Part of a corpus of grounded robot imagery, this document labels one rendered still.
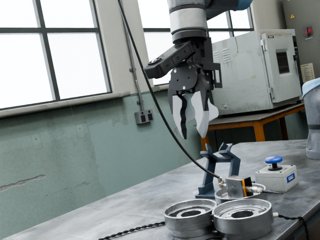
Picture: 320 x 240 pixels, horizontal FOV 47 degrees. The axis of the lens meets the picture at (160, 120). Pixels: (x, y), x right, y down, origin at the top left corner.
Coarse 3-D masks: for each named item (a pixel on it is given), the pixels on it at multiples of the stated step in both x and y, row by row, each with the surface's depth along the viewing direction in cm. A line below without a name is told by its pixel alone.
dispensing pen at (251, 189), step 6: (246, 180) 73; (222, 186) 79; (246, 186) 73; (252, 186) 72; (246, 192) 73; (252, 192) 72; (258, 192) 70; (264, 192) 69; (270, 192) 68; (276, 192) 67
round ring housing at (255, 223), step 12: (228, 204) 70; (240, 204) 70; (252, 204) 70; (264, 204) 67; (216, 216) 64; (228, 216) 66; (240, 216) 68; (252, 216) 61; (264, 216) 61; (216, 228) 64; (228, 228) 62; (240, 228) 61; (252, 228) 61; (264, 228) 61
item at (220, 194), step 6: (258, 186) 78; (264, 186) 76; (216, 192) 78; (222, 192) 80; (216, 198) 75; (222, 198) 73; (228, 198) 76; (240, 198) 71; (246, 198) 71; (252, 198) 71; (258, 198) 72; (264, 198) 73
